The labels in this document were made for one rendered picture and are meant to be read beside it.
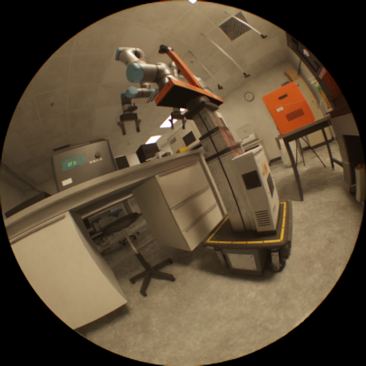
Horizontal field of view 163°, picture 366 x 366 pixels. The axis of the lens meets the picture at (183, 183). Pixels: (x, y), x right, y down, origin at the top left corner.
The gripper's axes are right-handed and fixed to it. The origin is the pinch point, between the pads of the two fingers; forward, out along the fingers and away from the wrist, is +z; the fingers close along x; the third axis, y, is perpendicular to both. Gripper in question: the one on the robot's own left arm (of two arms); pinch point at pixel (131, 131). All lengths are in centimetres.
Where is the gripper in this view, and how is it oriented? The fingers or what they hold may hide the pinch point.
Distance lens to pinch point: 99.0
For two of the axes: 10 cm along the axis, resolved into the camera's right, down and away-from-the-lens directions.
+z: 1.6, 9.1, 3.8
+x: -5.1, 4.0, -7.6
